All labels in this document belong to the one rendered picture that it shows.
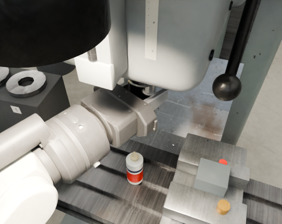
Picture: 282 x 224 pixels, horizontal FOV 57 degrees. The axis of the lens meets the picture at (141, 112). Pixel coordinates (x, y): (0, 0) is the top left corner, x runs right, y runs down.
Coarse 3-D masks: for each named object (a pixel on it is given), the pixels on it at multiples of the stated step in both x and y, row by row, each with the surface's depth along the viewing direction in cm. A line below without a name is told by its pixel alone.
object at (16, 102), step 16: (0, 80) 61; (16, 80) 61; (32, 80) 63; (48, 80) 63; (0, 96) 59; (16, 96) 58; (32, 96) 59; (48, 96) 60; (64, 96) 68; (0, 112) 62; (16, 112) 60; (32, 112) 58; (48, 112) 62; (0, 128) 67
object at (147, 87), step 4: (128, 80) 40; (132, 80) 40; (132, 84) 40; (136, 84) 39; (140, 84) 39; (144, 84) 39; (148, 84) 39; (136, 88) 40; (140, 88) 39; (144, 88) 39; (148, 88) 40; (152, 88) 40
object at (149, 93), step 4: (128, 84) 41; (128, 88) 42; (132, 88) 40; (156, 88) 42; (132, 92) 41; (136, 92) 40; (140, 92) 40; (144, 92) 40; (148, 92) 40; (152, 92) 41; (140, 96) 41; (144, 96) 41; (148, 96) 41
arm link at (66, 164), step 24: (24, 120) 30; (48, 120) 34; (0, 144) 28; (24, 144) 29; (48, 144) 31; (72, 144) 32; (0, 168) 28; (24, 168) 29; (48, 168) 31; (72, 168) 32; (0, 192) 27
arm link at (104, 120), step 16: (96, 96) 39; (112, 96) 39; (128, 96) 39; (64, 112) 35; (80, 112) 34; (96, 112) 36; (112, 112) 37; (128, 112) 37; (144, 112) 37; (64, 128) 32; (80, 128) 33; (96, 128) 34; (112, 128) 36; (128, 128) 37; (144, 128) 38; (80, 144) 32; (96, 144) 34; (112, 144) 39; (96, 160) 35
